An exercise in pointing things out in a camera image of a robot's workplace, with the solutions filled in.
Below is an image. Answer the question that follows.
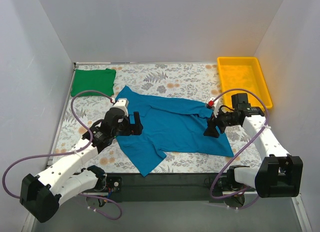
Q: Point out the blue t shirt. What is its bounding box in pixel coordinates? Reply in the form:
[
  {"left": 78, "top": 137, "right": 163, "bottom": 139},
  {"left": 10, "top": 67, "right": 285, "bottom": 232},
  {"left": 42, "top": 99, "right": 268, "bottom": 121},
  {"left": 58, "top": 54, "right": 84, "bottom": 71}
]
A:
[{"left": 116, "top": 86, "right": 234, "bottom": 177}]

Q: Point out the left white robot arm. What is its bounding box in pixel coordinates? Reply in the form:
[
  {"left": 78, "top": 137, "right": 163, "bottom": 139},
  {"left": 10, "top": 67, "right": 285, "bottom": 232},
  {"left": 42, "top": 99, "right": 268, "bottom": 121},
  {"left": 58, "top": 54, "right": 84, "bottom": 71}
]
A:
[{"left": 19, "top": 107, "right": 143, "bottom": 223}]

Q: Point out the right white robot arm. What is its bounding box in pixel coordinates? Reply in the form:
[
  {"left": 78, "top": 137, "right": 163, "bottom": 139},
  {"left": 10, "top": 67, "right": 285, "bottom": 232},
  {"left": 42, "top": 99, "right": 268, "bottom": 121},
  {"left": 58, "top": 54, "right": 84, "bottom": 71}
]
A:
[{"left": 204, "top": 92, "right": 303, "bottom": 198}]

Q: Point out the yellow plastic bin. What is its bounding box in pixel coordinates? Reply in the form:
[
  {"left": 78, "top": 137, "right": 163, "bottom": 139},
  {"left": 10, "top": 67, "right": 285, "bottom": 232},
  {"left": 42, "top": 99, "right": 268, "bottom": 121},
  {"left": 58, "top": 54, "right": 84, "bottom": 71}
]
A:
[{"left": 217, "top": 56, "right": 273, "bottom": 109}]

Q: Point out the folded green t shirt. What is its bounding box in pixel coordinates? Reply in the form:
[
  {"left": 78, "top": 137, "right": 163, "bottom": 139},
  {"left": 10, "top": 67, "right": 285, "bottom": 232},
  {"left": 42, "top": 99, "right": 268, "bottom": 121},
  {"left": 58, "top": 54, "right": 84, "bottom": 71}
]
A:
[{"left": 70, "top": 68, "right": 116, "bottom": 97}]

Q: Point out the floral table mat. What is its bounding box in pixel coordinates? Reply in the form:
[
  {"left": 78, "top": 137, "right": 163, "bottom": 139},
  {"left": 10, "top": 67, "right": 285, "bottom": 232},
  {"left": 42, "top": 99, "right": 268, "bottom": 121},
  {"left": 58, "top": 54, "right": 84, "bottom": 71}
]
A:
[{"left": 48, "top": 63, "right": 261, "bottom": 173}]

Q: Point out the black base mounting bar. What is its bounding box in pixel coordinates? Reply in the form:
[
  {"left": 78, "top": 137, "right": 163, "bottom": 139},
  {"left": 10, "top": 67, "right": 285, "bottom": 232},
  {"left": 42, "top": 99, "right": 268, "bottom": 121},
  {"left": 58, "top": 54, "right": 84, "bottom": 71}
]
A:
[{"left": 100, "top": 173, "right": 244, "bottom": 206}]

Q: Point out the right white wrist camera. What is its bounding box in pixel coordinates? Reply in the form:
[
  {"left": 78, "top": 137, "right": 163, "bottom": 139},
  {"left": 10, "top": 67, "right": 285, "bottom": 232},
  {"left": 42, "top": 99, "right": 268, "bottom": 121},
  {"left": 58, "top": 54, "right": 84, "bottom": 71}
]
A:
[{"left": 205, "top": 97, "right": 222, "bottom": 117}]

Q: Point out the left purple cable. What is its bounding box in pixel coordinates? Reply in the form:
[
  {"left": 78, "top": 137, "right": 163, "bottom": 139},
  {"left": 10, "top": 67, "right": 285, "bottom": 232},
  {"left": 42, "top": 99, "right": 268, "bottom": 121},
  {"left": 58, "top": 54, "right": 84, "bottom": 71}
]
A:
[{"left": 1, "top": 89, "right": 123, "bottom": 221}]

